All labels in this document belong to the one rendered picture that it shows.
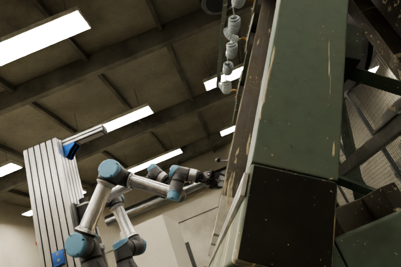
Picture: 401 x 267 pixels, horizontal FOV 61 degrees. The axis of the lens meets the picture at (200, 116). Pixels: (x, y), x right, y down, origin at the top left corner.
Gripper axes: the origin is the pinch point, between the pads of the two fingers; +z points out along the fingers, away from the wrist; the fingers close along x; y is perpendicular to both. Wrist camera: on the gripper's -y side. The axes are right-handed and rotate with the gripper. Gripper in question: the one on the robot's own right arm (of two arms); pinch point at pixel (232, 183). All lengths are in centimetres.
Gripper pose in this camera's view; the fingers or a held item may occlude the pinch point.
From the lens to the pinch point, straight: 191.6
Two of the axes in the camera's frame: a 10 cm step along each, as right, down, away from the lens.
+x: -2.3, 8.7, -4.3
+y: 0.0, 4.5, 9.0
